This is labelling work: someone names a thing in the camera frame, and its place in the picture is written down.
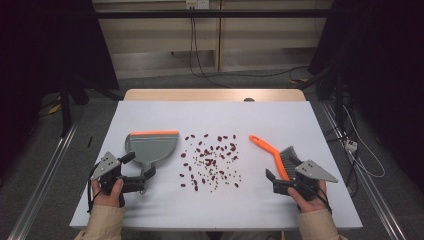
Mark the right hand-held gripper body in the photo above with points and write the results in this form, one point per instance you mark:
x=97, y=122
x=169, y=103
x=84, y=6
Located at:
x=313, y=171

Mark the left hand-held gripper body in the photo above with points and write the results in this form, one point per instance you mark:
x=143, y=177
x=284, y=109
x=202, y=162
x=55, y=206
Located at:
x=106, y=165

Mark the orange brush with grey bristles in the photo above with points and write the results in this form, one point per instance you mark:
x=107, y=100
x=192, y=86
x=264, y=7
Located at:
x=271, y=151

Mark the grey dustpan with orange edge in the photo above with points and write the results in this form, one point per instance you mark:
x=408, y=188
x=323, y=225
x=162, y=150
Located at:
x=153, y=148

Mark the group of red beans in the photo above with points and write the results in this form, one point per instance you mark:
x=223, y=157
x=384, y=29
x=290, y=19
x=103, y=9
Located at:
x=208, y=162

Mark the person's right hand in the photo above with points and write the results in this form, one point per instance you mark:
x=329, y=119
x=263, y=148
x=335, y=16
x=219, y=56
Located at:
x=311, y=205

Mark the person's left hand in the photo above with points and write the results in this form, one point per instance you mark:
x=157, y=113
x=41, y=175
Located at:
x=106, y=200

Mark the small black stick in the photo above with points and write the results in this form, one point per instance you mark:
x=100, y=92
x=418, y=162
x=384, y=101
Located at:
x=89, y=142

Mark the white power adapter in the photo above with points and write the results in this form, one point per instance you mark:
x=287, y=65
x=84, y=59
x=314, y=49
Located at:
x=351, y=145

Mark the white table cover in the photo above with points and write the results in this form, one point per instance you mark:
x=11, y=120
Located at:
x=266, y=115

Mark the black metal stand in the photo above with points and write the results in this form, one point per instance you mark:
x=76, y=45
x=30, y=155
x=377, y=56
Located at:
x=339, y=100
x=65, y=110

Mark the wooden table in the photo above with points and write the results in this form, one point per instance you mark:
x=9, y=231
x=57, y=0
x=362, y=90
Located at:
x=200, y=95

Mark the dark curtain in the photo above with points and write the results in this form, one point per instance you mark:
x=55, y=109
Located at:
x=390, y=66
x=40, y=50

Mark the black crossbar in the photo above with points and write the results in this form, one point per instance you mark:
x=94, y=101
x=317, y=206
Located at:
x=216, y=13

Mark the aluminium rail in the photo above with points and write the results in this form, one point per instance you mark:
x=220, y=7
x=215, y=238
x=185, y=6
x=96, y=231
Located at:
x=40, y=190
x=376, y=200

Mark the wooden post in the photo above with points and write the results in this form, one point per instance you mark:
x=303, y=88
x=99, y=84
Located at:
x=218, y=40

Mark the white wall socket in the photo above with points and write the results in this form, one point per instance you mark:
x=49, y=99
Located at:
x=197, y=4

